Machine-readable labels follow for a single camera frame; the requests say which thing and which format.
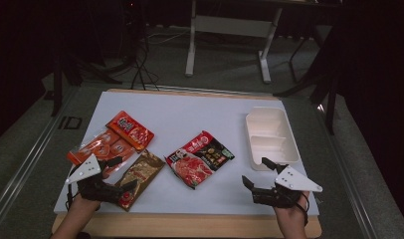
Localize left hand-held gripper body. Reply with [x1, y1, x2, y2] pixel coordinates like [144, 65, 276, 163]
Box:
[65, 153, 125, 204]

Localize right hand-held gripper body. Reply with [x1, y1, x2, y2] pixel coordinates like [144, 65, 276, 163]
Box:
[251, 164, 323, 210]

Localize clear bag of orange sachets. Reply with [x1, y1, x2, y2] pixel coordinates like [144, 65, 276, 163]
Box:
[66, 128, 138, 180]

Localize brown gold seasoning packet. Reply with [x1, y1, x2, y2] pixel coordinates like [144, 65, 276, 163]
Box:
[113, 149, 166, 212]

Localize white divided plastic container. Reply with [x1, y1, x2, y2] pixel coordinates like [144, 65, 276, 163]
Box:
[245, 106, 302, 172]

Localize small red sauce packet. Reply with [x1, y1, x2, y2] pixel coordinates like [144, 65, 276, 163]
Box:
[104, 110, 155, 152]

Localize red black soup base packet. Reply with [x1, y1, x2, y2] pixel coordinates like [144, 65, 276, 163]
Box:
[164, 129, 236, 190]

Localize person's right hand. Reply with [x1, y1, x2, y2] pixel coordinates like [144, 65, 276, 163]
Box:
[273, 191, 310, 228]

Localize person's left hand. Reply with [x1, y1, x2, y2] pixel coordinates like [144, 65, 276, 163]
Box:
[69, 193, 102, 215]

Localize white table mat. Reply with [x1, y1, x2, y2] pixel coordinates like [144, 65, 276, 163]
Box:
[53, 91, 320, 216]

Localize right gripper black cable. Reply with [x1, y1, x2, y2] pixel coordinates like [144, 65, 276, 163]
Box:
[295, 191, 311, 227]

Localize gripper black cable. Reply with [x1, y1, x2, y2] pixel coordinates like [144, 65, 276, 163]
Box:
[65, 183, 75, 212]
[295, 191, 311, 227]

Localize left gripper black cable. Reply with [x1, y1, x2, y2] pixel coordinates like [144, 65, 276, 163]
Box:
[65, 183, 75, 212]

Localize metal floor rail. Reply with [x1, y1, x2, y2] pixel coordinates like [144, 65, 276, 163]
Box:
[0, 85, 81, 227]
[312, 103, 379, 239]

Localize black chair frame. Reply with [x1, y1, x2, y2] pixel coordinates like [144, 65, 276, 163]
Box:
[274, 24, 341, 135]

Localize black floor cables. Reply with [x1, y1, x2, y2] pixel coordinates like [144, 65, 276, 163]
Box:
[129, 31, 160, 92]

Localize white floor cable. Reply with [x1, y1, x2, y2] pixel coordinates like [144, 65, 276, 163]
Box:
[145, 27, 192, 46]

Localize white metal desk frame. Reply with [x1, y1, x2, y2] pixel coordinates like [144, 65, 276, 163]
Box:
[184, 0, 284, 85]

